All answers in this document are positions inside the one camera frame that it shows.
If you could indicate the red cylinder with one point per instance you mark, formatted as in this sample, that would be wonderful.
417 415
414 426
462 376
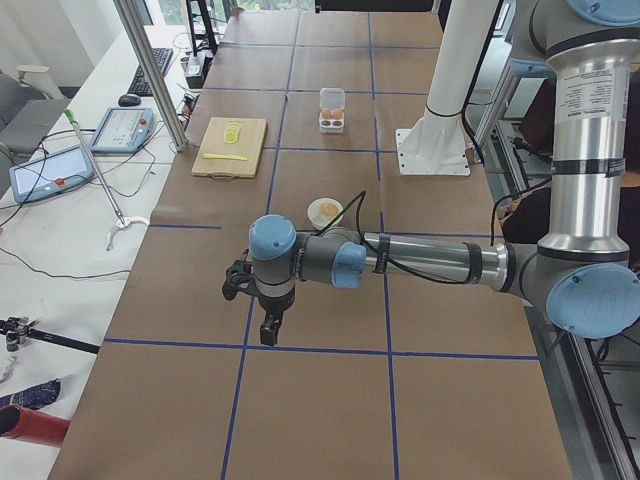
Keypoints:
26 425

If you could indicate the white bowl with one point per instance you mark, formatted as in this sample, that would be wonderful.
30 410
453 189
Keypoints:
318 221

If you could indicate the near blue teach pendant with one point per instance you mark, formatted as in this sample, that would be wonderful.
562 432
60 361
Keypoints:
49 176

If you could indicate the yellow plastic knife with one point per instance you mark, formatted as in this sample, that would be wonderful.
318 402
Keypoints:
231 157

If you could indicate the seated person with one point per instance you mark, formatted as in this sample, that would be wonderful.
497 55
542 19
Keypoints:
527 220

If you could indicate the bamboo cutting board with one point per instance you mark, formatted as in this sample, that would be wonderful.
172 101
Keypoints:
250 143

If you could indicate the blue patterned cloth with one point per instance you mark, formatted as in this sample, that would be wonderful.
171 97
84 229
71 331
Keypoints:
35 397

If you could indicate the far blue teach pendant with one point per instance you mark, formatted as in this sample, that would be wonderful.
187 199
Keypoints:
122 130

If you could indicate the metal reacher grabber stick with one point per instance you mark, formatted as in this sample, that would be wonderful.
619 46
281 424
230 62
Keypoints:
122 222

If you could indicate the clear plastic egg box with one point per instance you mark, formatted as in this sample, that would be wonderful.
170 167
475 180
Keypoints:
332 98

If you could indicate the white camera mast pedestal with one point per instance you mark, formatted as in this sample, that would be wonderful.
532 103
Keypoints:
436 144

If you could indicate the aluminium frame post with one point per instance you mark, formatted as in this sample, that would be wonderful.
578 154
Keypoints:
134 28

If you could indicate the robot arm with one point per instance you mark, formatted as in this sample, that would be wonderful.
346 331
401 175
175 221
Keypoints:
577 275

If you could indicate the blue teach pendant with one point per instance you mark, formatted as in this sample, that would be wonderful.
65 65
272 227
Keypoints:
122 130
49 176

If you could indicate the black tripod bar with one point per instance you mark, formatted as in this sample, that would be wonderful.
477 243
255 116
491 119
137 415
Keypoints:
18 329

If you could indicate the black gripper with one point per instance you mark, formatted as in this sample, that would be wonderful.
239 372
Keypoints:
274 304

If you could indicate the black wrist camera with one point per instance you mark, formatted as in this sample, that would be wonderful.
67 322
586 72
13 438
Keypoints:
239 278

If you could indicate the black computer mouse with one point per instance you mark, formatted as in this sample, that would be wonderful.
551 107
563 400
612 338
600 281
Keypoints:
129 100

